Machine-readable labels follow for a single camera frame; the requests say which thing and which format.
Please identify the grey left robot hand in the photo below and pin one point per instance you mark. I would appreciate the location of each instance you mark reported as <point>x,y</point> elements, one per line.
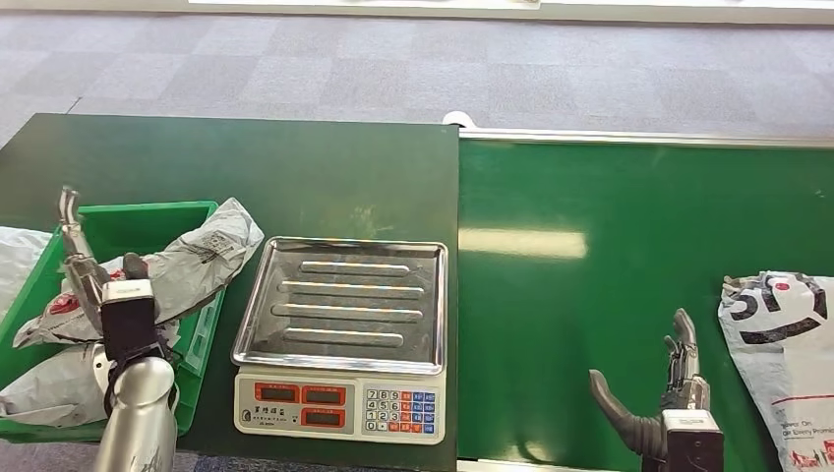
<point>85,280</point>

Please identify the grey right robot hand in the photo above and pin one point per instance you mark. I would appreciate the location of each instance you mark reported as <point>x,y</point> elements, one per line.
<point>684,371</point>

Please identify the grey courier bag red logo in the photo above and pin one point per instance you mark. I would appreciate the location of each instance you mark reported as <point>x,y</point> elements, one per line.
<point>195,260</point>

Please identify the green conveyor belt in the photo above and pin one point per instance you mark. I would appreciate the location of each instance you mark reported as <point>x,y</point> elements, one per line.
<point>619,208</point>

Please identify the white conveyor end cap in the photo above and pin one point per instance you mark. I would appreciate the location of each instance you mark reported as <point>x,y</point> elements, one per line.
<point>458,118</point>

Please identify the plain white plastic bag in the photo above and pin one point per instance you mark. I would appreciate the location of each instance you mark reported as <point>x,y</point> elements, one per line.
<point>19,260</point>

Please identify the green plastic crate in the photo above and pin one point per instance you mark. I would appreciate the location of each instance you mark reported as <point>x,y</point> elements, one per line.
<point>169,221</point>

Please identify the white courier bag black print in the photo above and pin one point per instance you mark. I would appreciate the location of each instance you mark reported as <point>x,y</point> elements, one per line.
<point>788,365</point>

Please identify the white courier bag red print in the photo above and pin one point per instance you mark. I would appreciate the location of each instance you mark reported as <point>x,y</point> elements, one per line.
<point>52,391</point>

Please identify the steel scale tray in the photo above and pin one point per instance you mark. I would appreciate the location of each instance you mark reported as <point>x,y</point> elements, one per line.
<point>352,312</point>

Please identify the white electronic scale body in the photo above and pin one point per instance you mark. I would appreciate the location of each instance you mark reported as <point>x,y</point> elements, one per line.
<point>339,404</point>

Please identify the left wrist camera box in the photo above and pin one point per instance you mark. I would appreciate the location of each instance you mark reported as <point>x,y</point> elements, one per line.
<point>127,319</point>

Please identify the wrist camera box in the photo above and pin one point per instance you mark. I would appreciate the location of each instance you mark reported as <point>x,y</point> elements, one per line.
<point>694,443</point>
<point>127,319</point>

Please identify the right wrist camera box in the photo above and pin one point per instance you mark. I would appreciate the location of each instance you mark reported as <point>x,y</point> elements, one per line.
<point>694,443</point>

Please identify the aluminium conveyor side rail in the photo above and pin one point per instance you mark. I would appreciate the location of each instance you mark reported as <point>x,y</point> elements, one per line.
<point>521,466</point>
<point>651,138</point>

